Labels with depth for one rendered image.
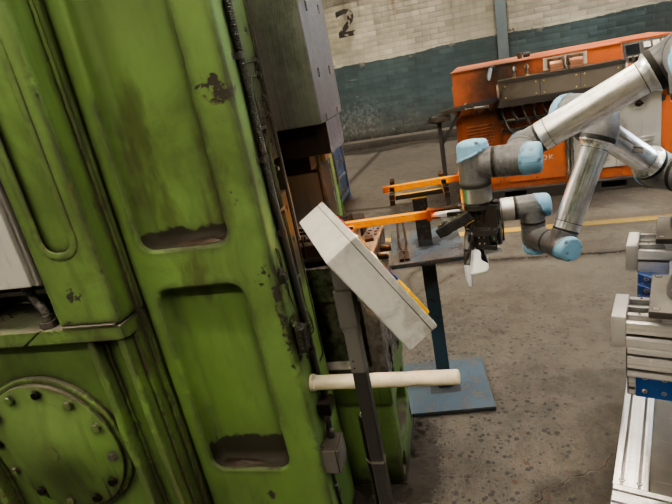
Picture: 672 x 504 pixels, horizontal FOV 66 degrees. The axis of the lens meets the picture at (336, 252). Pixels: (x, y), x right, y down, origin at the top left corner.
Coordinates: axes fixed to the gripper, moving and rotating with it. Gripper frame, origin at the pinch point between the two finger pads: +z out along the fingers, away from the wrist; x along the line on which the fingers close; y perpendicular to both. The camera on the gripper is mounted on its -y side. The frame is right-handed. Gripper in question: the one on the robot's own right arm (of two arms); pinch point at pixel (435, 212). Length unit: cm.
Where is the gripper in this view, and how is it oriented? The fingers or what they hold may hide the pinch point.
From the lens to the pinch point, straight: 174.9
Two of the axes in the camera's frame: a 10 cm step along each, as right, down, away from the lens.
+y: 2.0, 9.2, 3.3
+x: 2.0, -3.7, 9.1
